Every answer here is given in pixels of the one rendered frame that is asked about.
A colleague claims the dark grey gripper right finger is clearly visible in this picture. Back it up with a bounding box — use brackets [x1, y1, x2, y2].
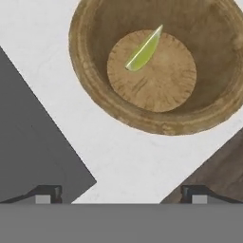
[179, 184, 243, 205]

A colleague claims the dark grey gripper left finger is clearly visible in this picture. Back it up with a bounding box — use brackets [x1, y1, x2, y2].
[0, 184, 64, 205]

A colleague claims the green lemon wedge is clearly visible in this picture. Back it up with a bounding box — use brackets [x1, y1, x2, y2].
[124, 24, 164, 72]

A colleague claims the dark grey sink basin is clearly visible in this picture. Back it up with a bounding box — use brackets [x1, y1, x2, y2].
[0, 47, 98, 204]

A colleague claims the brown wooden bowl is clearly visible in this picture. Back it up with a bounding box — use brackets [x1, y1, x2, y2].
[67, 0, 243, 137]

